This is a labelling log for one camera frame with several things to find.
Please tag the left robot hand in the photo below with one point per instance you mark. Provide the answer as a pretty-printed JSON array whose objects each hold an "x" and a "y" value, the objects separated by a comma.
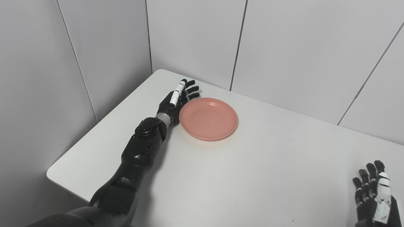
[{"x": 176, "y": 101}]

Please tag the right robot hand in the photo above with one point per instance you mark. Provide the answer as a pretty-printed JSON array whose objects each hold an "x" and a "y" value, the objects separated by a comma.
[{"x": 377, "y": 198}]

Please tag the pink plate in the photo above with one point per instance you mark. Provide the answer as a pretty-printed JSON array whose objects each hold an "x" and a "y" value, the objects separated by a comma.
[{"x": 208, "y": 119}]

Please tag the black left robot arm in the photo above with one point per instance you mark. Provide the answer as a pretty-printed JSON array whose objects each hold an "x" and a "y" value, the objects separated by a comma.
[{"x": 126, "y": 176}]

